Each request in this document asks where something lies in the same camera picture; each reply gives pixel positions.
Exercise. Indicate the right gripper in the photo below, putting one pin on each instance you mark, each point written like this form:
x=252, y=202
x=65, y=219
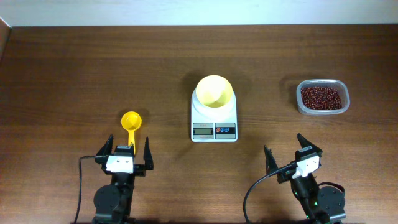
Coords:
x=283, y=177

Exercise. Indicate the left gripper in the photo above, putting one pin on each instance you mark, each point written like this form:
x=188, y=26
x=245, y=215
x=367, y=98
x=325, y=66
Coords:
x=140, y=168

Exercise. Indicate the yellow measuring scoop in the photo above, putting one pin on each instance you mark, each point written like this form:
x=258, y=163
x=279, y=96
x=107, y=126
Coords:
x=131, y=122

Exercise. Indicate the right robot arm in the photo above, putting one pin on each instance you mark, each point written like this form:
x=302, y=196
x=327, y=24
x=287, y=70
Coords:
x=322, y=202

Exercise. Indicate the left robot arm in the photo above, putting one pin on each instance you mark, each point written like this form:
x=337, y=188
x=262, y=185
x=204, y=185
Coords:
x=113, y=201

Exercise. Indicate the white digital kitchen scale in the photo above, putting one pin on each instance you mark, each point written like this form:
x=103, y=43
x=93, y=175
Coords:
x=209, y=124

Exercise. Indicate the yellow plastic bowl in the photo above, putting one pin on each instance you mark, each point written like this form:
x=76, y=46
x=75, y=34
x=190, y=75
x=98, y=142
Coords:
x=214, y=91

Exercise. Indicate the red beans in container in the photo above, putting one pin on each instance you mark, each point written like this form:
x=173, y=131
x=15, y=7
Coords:
x=321, y=98

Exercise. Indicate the clear plastic container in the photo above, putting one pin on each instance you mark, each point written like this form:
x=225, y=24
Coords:
x=336, y=84

